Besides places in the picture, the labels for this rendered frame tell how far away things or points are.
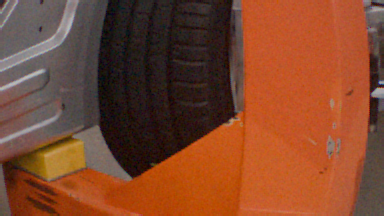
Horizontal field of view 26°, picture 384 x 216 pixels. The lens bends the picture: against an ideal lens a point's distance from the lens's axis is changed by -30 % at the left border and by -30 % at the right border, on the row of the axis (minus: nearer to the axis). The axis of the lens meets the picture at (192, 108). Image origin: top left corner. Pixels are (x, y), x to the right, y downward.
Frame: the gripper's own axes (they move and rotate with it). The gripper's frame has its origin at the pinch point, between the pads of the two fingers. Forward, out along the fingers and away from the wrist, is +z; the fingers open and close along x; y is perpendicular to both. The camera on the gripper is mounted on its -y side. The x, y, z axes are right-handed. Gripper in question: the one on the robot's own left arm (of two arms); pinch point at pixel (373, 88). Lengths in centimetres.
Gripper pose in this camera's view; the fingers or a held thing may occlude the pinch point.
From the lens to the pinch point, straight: 165.6
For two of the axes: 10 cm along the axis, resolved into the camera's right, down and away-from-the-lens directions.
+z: -9.8, 0.4, -2.0
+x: -2.1, -2.5, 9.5
